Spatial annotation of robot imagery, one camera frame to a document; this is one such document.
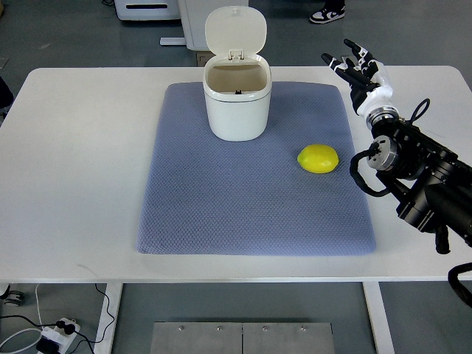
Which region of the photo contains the chair caster wheel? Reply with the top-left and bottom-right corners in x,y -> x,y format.
0,283 -> 24,306

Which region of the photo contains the grey metal floor plate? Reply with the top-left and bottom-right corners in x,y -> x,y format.
150,322 -> 335,353

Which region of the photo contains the white appliance with slot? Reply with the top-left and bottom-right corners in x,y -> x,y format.
114,0 -> 181,21

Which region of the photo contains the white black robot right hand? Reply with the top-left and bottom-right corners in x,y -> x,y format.
321,38 -> 393,118

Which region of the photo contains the white cabinet base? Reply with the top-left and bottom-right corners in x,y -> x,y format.
159,0 -> 229,51

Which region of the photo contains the white trash bin with lid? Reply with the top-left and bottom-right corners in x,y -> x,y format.
203,6 -> 272,142

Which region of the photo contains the white power strip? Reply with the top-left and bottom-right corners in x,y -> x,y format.
35,318 -> 80,354

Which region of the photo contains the dark object at left edge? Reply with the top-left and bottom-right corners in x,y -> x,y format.
0,77 -> 14,117

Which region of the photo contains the black cable at right edge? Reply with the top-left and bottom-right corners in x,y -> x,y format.
447,262 -> 472,309

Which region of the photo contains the blue textured mat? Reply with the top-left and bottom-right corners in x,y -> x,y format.
136,82 -> 375,256

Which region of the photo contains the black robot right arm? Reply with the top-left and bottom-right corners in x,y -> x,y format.
350,99 -> 471,254

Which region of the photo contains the black white sneaker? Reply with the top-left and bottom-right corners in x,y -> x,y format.
309,0 -> 346,24

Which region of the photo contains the black power cable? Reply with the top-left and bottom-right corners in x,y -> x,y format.
0,282 -> 116,344

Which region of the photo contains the white cable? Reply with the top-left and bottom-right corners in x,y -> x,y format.
0,282 -> 46,354

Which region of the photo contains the right white table leg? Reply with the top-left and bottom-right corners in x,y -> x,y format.
362,281 -> 395,354

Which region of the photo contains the yellow lemon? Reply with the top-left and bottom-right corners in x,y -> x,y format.
296,144 -> 339,174

